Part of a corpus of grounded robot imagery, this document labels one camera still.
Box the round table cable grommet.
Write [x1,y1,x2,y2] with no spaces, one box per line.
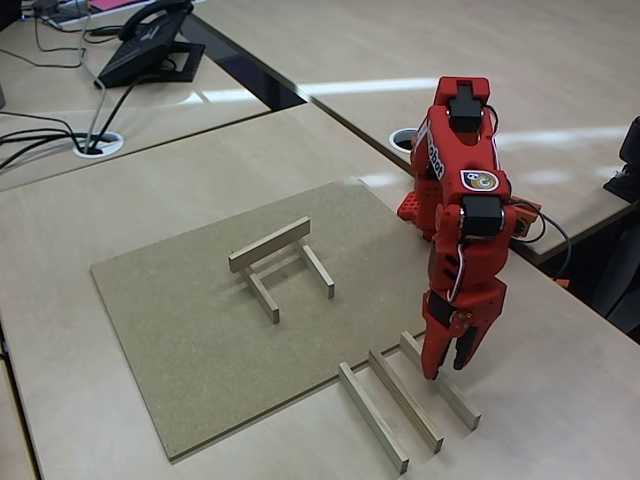
[73,131,124,158]
[388,128,419,154]

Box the brown MDF board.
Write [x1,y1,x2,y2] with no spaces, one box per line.
[89,180,492,464]

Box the black phone handset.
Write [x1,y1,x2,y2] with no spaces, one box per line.
[117,0,194,42]

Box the pink paper sheet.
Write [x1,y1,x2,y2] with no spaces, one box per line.
[88,0,151,12]

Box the black computer monitor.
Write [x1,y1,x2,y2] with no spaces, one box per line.
[0,0,25,32]

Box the black phone cable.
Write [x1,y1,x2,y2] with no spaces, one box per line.
[88,82,140,151]

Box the black camera stand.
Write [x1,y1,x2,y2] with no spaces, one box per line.
[602,115,640,202]

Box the thin black cable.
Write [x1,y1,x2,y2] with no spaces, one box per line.
[0,112,80,147]

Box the long grey cable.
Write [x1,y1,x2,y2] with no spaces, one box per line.
[78,8,109,151]

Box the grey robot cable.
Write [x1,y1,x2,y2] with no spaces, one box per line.
[537,212,574,281]

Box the black desk phone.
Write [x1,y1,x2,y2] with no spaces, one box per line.
[96,8,207,90]

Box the thick black cable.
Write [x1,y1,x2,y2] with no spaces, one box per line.
[0,128,86,147]

